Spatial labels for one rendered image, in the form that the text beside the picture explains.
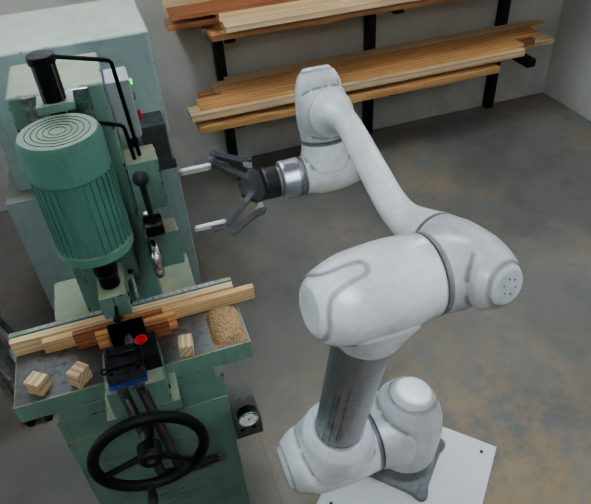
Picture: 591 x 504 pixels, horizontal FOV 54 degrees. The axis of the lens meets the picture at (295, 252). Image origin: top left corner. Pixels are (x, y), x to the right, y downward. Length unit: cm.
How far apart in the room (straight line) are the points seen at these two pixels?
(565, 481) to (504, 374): 50
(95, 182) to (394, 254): 72
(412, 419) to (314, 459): 23
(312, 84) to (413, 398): 72
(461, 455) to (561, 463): 95
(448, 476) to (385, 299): 86
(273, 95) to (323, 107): 222
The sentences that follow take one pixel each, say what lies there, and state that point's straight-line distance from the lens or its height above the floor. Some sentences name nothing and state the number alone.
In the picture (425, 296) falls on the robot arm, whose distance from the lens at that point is 83.
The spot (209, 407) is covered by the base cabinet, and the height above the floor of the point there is 68.
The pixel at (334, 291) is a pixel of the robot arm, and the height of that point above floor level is 151.
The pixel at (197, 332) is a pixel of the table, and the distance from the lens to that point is 161.
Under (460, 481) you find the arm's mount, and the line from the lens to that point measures 159.
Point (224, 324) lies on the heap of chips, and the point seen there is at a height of 93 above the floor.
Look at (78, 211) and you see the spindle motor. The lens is 133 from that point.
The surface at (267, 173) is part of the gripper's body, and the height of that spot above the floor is 136.
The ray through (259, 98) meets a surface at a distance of 346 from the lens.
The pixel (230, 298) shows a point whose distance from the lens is 165.
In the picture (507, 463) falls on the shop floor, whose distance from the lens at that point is 247.
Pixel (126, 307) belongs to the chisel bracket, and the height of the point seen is 102.
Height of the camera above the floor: 206
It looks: 39 degrees down
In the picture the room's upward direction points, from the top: 4 degrees counter-clockwise
